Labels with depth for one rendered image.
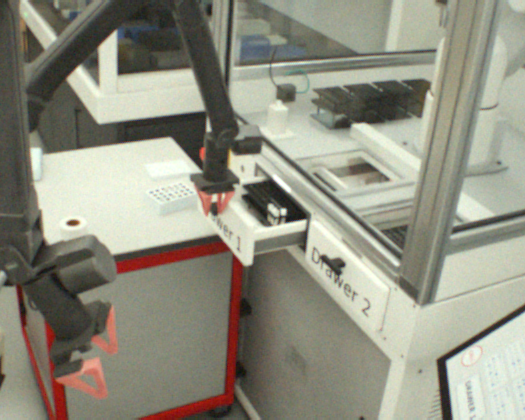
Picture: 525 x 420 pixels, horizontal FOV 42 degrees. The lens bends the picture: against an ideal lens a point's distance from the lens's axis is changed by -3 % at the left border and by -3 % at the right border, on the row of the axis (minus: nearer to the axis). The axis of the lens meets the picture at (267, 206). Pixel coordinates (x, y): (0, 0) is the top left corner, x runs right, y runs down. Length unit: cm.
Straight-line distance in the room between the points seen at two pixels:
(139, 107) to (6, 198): 153
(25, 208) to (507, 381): 71
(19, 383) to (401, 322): 152
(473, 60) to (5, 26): 70
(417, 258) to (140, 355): 96
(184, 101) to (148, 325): 86
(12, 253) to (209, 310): 115
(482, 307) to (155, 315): 90
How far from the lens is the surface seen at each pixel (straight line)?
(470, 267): 140
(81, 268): 94
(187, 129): 253
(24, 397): 250
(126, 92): 238
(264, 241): 163
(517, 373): 108
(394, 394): 153
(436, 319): 142
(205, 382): 220
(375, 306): 145
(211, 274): 194
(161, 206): 190
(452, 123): 121
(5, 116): 86
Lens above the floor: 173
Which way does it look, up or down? 29 degrees down
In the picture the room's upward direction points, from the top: 5 degrees clockwise
